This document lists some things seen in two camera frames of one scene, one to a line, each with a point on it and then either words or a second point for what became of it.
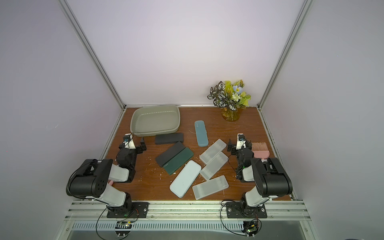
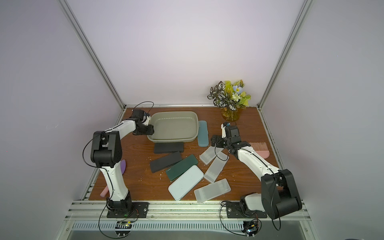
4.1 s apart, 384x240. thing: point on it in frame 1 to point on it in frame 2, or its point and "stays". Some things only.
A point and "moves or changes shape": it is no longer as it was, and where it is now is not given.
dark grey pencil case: x=169 y=155 to x=165 y=161
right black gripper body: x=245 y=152 to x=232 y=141
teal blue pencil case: x=201 y=133 stays
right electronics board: x=251 y=228 stays
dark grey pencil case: x=162 y=139 to x=165 y=147
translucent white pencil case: x=212 y=167 moves or changes shape
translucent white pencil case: x=212 y=151 stays
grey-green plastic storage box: x=151 y=120 moves or changes shape
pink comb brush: x=260 y=150 stays
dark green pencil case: x=178 y=161 to x=176 y=170
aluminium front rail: x=96 y=210 stays
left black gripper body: x=138 y=150 to x=147 y=129
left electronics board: x=123 y=228 stays
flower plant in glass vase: x=230 y=98 stays
